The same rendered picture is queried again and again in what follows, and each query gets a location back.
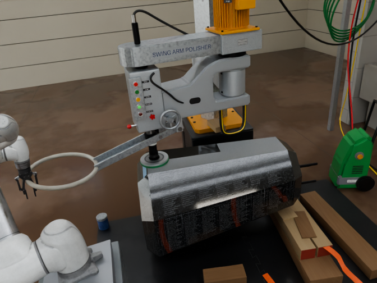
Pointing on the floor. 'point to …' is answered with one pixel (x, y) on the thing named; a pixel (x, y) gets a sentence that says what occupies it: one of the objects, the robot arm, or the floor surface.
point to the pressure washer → (354, 159)
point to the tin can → (102, 219)
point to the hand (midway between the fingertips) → (30, 192)
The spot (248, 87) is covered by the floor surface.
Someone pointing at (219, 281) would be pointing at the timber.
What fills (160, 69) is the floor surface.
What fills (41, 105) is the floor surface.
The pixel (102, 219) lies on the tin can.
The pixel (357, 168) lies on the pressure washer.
